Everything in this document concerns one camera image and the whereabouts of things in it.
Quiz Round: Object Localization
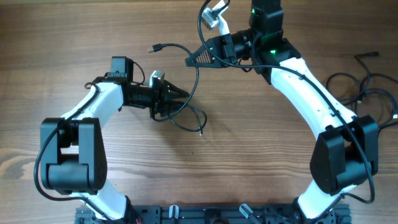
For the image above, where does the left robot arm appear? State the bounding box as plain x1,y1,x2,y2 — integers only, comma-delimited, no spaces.
34,56,189,223

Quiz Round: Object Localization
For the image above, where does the separated black cable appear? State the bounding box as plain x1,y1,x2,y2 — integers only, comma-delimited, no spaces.
325,51,398,131
325,72,398,130

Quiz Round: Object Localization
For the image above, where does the left camera black cable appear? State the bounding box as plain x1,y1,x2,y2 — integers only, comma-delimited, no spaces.
32,82,106,220

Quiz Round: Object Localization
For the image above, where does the camera black cable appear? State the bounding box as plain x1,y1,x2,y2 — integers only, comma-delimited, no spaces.
197,0,376,218
32,82,106,220

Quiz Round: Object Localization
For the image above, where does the right camera black cable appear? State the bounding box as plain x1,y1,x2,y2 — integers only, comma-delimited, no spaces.
197,0,376,218

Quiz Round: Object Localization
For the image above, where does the white rail clip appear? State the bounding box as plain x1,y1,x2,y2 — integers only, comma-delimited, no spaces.
239,203,253,219
169,205,179,220

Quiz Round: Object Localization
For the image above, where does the right white rail clip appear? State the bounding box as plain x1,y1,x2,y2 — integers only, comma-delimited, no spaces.
239,203,253,219

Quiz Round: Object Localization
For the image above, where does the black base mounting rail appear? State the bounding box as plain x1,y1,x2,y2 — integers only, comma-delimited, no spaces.
74,204,352,224

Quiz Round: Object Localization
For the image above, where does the left white rail clip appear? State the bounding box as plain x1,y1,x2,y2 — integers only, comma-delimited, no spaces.
169,205,179,220

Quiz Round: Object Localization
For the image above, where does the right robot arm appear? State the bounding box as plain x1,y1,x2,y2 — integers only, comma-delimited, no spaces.
186,1,378,223

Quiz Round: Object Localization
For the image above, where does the black cable bundle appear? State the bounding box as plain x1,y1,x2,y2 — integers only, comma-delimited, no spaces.
147,42,208,136

